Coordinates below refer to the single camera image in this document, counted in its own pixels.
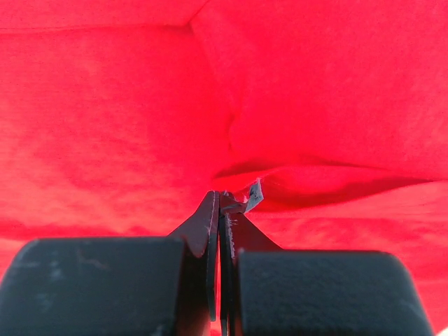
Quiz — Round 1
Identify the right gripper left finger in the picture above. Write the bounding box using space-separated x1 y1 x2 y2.
1 191 220 335

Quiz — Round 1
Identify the red t-shirt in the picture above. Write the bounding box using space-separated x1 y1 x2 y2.
1 1 447 334

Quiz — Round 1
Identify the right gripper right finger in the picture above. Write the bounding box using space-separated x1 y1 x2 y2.
219 192 433 335

